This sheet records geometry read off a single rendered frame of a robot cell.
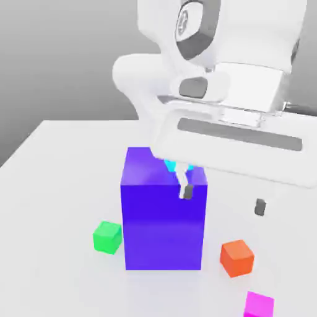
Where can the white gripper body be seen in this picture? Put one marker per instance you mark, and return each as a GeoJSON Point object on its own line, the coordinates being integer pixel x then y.
{"type": "Point", "coordinates": [223, 153]}

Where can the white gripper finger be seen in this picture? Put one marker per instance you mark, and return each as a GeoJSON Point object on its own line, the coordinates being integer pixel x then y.
{"type": "Point", "coordinates": [260, 207]}
{"type": "Point", "coordinates": [184, 184]}

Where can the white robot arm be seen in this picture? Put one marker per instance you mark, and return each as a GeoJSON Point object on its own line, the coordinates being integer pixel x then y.
{"type": "Point", "coordinates": [247, 29]}

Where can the small cyan cube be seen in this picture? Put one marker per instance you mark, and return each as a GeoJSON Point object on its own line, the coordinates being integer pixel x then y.
{"type": "Point", "coordinates": [170, 165]}

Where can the small orange cube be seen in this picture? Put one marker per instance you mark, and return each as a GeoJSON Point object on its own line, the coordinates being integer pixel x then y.
{"type": "Point", "coordinates": [236, 258]}

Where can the small green cube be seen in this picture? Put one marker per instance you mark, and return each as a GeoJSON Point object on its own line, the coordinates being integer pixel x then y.
{"type": "Point", "coordinates": [107, 237]}

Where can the small magenta cube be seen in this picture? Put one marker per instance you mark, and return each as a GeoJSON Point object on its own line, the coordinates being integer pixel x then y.
{"type": "Point", "coordinates": [258, 305]}

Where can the large purple box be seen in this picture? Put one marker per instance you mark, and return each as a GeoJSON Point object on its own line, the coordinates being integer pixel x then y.
{"type": "Point", "coordinates": [161, 223]}

